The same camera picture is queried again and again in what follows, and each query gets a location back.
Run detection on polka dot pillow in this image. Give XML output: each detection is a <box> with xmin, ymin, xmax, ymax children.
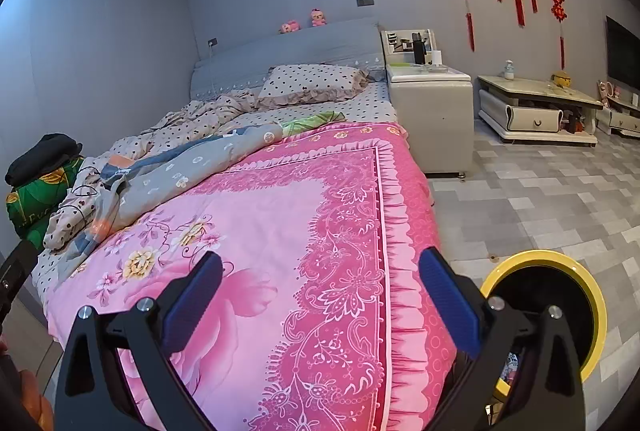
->
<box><xmin>256</xmin><ymin>63</ymin><xmax>371</xmax><ymax>106</ymax></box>

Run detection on black cloth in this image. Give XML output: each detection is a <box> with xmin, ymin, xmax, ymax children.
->
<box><xmin>5</xmin><ymin>133</ymin><xmax>83</xmax><ymax>186</ymax></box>

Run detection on grey floral quilt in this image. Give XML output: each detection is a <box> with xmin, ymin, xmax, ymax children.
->
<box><xmin>42</xmin><ymin>123</ymin><xmax>286</xmax><ymax>257</ymax></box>

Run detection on yellow-rimmed black bin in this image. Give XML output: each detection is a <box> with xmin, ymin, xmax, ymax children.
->
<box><xmin>480</xmin><ymin>250</ymin><xmax>607</xmax><ymax>399</ymax></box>

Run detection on black cable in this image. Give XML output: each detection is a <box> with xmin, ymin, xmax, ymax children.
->
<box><xmin>62</xmin><ymin>166</ymin><xmax>106</xmax><ymax>222</ymax></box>

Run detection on white nightstand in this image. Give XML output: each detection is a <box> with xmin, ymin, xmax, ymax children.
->
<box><xmin>387</xmin><ymin>66</ymin><xmax>475</xmax><ymax>176</ymax></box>

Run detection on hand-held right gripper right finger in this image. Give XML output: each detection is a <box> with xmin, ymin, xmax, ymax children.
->
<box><xmin>419</xmin><ymin>247</ymin><xmax>587</xmax><ymax>431</ymax></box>

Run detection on pink doll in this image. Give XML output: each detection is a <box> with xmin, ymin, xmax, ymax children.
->
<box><xmin>597</xmin><ymin>81</ymin><xmax>618</xmax><ymax>109</ymax></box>

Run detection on white television stand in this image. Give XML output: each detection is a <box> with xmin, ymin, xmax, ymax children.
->
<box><xmin>597</xmin><ymin>96</ymin><xmax>640</xmax><ymax>136</ymax></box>

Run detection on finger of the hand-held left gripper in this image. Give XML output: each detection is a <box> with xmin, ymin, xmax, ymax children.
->
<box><xmin>0</xmin><ymin>238</ymin><xmax>41</xmax><ymax>322</ymax></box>

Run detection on pink floral blanket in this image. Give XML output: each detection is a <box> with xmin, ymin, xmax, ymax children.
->
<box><xmin>45</xmin><ymin>121</ymin><xmax>458</xmax><ymax>431</ymax></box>

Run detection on black television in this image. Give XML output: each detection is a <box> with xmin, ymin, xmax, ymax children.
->
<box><xmin>606</xmin><ymin>16</ymin><xmax>640</xmax><ymax>92</ymax></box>

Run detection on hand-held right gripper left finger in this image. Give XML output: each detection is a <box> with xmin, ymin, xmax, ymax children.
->
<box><xmin>52</xmin><ymin>251</ymin><xmax>224</xmax><ymax>431</ymax></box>

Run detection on polka dot duvet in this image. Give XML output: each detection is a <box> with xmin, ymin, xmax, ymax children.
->
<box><xmin>42</xmin><ymin>91</ymin><xmax>261</xmax><ymax>252</ymax></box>

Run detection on grey upholstered bed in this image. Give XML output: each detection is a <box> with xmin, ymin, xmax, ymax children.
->
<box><xmin>30</xmin><ymin>17</ymin><xmax>458</xmax><ymax>431</ymax></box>

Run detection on green floral blanket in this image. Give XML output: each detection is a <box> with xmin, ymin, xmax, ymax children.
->
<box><xmin>5</xmin><ymin>156</ymin><xmax>86</xmax><ymax>249</ymax></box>

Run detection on cream TV stand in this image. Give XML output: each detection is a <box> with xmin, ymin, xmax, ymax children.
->
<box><xmin>476</xmin><ymin>75</ymin><xmax>605</xmax><ymax>146</ymax></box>

